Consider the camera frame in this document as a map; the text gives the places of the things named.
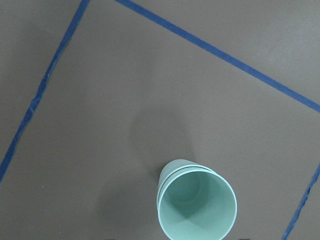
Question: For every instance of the green cup moved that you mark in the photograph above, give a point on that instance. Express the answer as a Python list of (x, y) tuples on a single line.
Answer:
[(196, 204)]

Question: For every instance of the green cup on table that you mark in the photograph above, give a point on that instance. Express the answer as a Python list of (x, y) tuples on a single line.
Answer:
[(176, 165)]

